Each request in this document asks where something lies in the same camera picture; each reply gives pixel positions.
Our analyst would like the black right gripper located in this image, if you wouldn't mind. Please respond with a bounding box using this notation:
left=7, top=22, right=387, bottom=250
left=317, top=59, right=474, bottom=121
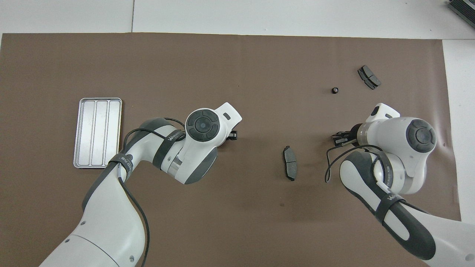
left=331, top=124, right=363, bottom=147

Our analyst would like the silver ribbed metal tray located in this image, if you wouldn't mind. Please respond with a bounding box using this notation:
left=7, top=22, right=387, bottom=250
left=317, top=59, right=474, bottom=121
left=73, top=98, right=122, bottom=169

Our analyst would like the slim dark brake pad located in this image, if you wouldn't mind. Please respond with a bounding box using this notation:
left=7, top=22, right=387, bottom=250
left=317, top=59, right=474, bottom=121
left=283, top=145, right=298, bottom=182

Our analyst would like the brown paper table mat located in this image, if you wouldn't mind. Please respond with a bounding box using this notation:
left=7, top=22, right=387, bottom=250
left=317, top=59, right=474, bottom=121
left=0, top=33, right=462, bottom=267

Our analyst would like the wide dark brake pad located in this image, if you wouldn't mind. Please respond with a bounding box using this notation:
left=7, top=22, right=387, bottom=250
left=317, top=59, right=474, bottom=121
left=357, top=65, right=381, bottom=90

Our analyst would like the dark grey ribbed equipment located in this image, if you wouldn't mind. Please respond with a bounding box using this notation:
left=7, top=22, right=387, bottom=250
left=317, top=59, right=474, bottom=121
left=447, top=0, right=475, bottom=29

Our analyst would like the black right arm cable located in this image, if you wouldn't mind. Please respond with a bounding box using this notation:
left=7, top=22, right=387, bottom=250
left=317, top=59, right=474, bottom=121
left=325, top=144, right=384, bottom=184

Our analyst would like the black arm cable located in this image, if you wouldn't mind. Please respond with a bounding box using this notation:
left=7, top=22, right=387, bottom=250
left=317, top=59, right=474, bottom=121
left=118, top=118, right=186, bottom=267
left=325, top=144, right=384, bottom=184

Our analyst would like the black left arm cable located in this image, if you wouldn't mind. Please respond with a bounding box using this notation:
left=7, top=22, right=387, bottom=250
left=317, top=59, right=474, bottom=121
left=118, top=118, right=186, bottom=267

